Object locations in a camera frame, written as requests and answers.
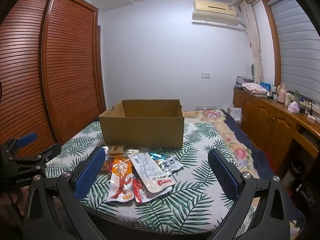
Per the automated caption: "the clear granola snack packet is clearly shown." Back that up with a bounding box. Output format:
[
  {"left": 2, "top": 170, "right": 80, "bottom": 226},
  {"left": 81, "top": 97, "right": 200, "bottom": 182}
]
[{"left": 109, "top": 145, "right": 127, "bottom": 158}]

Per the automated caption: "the folded purple cloth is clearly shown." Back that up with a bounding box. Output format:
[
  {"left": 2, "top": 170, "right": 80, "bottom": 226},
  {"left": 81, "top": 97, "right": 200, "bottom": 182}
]
[{"left": 236, "top": 75, "right": 253, "bottom": 85}]

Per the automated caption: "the dark trash bin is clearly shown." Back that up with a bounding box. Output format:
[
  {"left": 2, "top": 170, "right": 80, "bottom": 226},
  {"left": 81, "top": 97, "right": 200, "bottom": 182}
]
[{"left": 282, "top": 159, "right": 305, "bottom": 188}]

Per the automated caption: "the wall air conditioner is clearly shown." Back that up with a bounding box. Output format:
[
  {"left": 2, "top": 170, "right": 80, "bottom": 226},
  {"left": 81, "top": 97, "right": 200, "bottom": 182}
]
[{"left": 192, "top": 0, "right": 240, "bottom": 27}]

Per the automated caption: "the floral blanket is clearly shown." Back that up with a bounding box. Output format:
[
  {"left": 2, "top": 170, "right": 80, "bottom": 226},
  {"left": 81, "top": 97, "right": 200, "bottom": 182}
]
[{"left": 184, "top": 109, "right": 263, "bottom": 178}]

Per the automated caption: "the wooden cabinet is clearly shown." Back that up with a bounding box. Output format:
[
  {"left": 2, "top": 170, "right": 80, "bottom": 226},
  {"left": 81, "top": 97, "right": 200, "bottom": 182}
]
[{"left": 233, "top": 87, "right": 320, "bottom": 160}]

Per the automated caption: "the long white snack packet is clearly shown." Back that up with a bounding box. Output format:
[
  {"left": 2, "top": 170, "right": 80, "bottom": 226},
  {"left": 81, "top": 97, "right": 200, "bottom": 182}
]
[{"left": 128, "top": 152, "right": 177, "bottom": 193}]

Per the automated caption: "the white blue-print snack packet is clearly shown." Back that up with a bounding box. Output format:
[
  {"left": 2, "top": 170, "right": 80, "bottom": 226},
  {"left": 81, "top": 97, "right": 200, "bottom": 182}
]
[{"left": 160, "top": 157, "right": 182, "bottom": 177}]

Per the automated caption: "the orange crayfish snack packet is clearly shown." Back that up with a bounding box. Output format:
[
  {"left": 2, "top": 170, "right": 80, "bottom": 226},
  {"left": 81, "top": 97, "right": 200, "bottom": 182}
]
[{"left": 106, "top": 159, "right": 134, "bottom": 203}]

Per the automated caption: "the brown cardboard box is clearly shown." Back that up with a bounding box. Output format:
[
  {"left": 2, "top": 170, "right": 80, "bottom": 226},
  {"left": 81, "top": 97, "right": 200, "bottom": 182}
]
[{"left": 98, "top": 99, "right": 185, "bottom": 149}]

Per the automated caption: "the dark blue bedsheet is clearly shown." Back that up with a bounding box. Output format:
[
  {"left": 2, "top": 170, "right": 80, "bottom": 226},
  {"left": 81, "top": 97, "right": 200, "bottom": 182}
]
[{"left": 222, "top": 110, "right": 308, "bottom": 230}]

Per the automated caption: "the red snack packet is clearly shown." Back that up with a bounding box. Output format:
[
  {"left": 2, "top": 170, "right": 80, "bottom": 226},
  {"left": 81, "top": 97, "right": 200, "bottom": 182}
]
[{"left": 132, "top": 179, "right": 173, "bottom": 203}]

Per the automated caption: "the folded floral cloth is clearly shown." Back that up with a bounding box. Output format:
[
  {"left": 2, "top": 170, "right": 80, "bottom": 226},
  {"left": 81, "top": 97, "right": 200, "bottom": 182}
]
[{"left": 241, "top": 82, "right": 269, "bottom": 98}]

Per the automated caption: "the cream floral curtain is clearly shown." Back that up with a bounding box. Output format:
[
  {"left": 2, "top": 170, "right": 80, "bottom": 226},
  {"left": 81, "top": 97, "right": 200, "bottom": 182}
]
[{"left": 239, "top": 0, "right": 264, "bottom": 83}]

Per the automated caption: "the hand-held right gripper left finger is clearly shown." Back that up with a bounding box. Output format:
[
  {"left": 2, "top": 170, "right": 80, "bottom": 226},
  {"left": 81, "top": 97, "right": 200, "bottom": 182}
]
[{"left": 24, "top": 146, "right": 108, "bottom": 240}]

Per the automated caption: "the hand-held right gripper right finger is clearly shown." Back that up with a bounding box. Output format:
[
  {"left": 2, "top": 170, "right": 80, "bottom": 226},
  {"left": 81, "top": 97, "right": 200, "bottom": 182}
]
[{"left": 207, "top": 148, "right": 292, "bottom": 240}]

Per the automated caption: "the pink bottle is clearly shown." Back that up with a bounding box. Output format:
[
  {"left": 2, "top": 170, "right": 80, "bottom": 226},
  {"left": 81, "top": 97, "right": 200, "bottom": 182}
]
[{"left": 277, "top": 83, "right": 288, "bottom": 103}]

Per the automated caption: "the wooden window frame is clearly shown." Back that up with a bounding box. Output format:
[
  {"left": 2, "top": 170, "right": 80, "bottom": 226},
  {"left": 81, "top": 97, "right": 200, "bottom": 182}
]
[{"left": 252, "top": 0, "right": 290, "bottom": 98}]

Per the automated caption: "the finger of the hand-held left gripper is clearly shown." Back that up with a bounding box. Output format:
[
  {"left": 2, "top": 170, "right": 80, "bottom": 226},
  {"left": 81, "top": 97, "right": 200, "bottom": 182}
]
[
  {"left": 0, "top": 133, "right": 38, "bottom": 158},
  {"left": 9, "top": 144, "right": 62, "bottom": 170}
]

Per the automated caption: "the grey window blind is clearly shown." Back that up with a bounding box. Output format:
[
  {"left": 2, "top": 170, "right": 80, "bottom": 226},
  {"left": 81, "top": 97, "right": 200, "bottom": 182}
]
[{"left": 266, "top": 0, "right": 320, "bottom": 105}]

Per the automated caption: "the person's left hand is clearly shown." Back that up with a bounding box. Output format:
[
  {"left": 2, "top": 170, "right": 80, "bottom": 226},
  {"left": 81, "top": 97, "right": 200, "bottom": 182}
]
[{"left": 0, "top": 186, "right": 29, "bottom": 220}]

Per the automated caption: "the blue candy wrapper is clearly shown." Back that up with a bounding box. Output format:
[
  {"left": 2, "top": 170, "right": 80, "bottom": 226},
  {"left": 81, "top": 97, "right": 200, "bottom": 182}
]
[{"left": 149, "top": 152, "right": 167, "bottom": 161}]

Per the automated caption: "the small orange snack packet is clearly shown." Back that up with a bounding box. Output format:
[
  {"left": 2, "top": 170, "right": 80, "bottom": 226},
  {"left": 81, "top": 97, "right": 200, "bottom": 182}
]
[{"left": 101, "top": 156, "right": 115, "bottom": 174}]

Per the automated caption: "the purple tissue box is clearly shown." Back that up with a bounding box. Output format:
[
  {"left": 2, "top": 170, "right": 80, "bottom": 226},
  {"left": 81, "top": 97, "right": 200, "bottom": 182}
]
[{"left": 287, "top": 101, "right": 300, "bottom": 113}]

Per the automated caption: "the white paper bag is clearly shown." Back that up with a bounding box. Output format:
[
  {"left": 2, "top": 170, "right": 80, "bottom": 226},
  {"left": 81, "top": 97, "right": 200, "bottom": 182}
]
[{"left": 227, "top": 107, "right": 242, "bottom": 122}]

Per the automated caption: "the wooden louvered wardrobe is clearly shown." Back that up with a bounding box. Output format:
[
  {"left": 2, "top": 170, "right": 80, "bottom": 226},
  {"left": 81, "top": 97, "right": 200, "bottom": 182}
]
[{"left": 0, "top": 0, "right": 107, "bottom": 160}]

